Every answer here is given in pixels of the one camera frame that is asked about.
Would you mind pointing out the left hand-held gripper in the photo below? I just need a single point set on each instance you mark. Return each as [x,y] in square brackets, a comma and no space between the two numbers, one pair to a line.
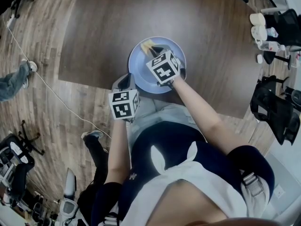
[122,105]

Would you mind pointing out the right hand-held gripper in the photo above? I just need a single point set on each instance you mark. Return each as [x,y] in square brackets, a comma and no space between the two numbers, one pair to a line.
[162,69]

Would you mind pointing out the yellow sponge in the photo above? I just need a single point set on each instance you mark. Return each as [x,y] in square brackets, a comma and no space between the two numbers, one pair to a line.
[147,46]

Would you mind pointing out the big blue plate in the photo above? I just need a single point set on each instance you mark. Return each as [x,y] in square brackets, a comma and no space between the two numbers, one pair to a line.
[141,65]

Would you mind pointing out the person's left forearm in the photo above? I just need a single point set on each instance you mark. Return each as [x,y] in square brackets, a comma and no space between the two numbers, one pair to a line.
[117,149]

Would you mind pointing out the person's right forearm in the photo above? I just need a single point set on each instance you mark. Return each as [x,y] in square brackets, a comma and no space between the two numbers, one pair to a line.
[200,109]

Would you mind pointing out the light grey trousers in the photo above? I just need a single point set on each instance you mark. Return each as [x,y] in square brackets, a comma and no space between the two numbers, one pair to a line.
[162,112]

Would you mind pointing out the navy and white shirt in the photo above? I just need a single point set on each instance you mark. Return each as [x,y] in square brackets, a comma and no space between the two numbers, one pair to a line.
[145,154]

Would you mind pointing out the white earbuds case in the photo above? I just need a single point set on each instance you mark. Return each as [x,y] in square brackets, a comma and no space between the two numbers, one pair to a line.
[259,58]

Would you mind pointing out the printed cream mug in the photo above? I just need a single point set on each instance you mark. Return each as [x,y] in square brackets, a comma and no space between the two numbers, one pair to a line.
[258,32]

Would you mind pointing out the plain cream cup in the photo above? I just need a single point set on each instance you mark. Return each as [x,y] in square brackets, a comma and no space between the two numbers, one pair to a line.
[257,19]

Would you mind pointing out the large clear water bottle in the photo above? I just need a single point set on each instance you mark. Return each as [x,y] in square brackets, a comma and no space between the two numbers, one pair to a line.
[268,46]

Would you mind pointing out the small blue label bottle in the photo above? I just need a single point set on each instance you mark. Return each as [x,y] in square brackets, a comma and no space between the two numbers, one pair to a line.
[272,32]

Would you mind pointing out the black chair with patterned seat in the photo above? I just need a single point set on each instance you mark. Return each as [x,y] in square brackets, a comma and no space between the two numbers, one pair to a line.
[14,149]

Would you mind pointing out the white power strip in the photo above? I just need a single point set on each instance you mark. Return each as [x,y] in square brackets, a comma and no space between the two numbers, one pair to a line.
[11,21]

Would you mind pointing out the white wall socket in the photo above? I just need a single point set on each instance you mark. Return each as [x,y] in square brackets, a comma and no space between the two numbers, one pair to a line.
[279,192]

